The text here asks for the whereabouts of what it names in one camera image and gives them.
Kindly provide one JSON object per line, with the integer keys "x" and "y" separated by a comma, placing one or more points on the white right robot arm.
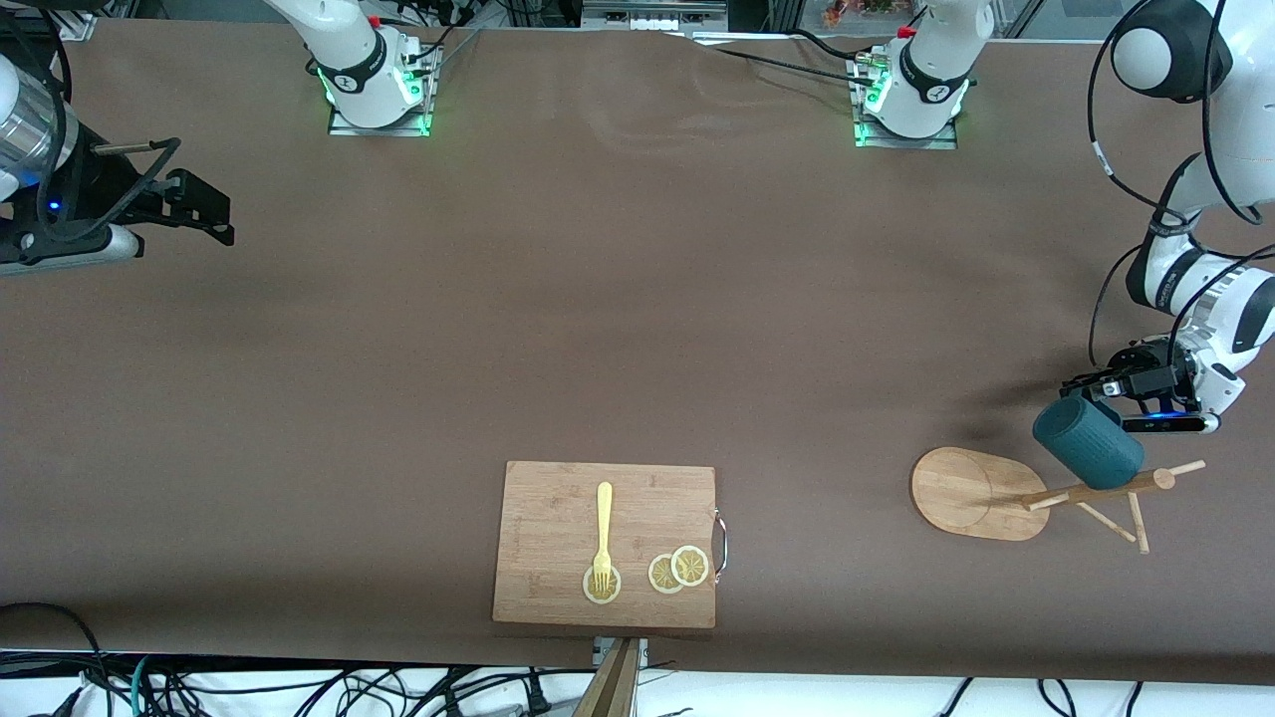
{"x": 344, "y": 40}

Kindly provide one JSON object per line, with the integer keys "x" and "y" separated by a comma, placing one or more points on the yellow plastic fork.
{"x": 604, "y": 518}

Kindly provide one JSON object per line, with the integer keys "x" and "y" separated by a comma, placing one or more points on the wooden beam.
{"x": 613, "y": 692}

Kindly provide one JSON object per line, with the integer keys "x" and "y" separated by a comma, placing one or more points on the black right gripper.
{"x": 97, "y": 189}

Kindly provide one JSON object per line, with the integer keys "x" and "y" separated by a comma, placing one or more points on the grey power strip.
{"x": 652, "y": 15}

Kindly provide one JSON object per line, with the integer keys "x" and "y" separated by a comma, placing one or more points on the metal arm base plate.
{"x": 906, "y": 142}
{"x": 379, "y": 130}

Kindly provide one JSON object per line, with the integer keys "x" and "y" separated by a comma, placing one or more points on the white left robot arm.
{"x": 1250, "y": 129}

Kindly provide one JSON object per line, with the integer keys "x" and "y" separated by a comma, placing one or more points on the wooden cup rack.
{"x": 971, "y": 493}

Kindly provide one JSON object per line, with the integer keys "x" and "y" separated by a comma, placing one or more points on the metal bracket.
{"x": 601, "y": 649}

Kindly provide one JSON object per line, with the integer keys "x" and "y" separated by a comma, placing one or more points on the dried lemon slice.
{"x": 690, "y": 566}
{"x": 659, "y": 576}
{"x": 613, "y": 591}

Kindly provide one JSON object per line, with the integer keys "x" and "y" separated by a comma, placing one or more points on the dark teal mug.
{"x": 1086, "y": 443}

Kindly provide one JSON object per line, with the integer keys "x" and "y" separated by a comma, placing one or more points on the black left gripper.
{"x": 1155, "y": 381}

